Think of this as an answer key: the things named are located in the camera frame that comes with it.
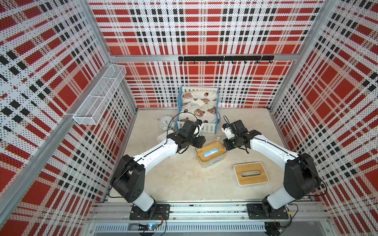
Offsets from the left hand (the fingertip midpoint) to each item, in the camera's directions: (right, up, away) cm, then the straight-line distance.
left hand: (202, 138), depth 86 cm
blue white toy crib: (+7, +6, +14) cm, 17 cm away
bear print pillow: (-11, +30, +22) cm, 38 cm away
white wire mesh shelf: (-72, +16, +7) cm, 74 cm away
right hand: (+15, -3, +2) cm, 16 cm away
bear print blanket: (+2, +19, +22) cm, 29 cm away
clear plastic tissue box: (+7, -15, +1) cm, 16 cm away
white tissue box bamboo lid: (+29, -21, -1) cm, 35 cm away
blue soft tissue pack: (+5, -9, +4) cm, 11 cm away
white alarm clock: (-28, +11, +22) cm, 37 cm away
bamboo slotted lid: (+9, -5, +7) cm, 13 cm away
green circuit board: (-25, -40, -17) cm, 51 cm away
